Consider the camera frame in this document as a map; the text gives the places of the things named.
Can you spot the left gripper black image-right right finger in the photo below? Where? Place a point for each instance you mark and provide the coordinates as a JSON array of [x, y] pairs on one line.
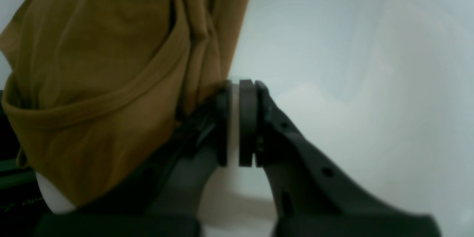
[[312, 195]]

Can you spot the brown t-shirt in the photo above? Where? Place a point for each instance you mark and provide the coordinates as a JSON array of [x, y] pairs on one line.
[[98, 85]]

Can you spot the left gripper black image-right left finger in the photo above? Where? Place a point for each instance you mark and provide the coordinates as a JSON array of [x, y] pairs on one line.
[[160, 198]]

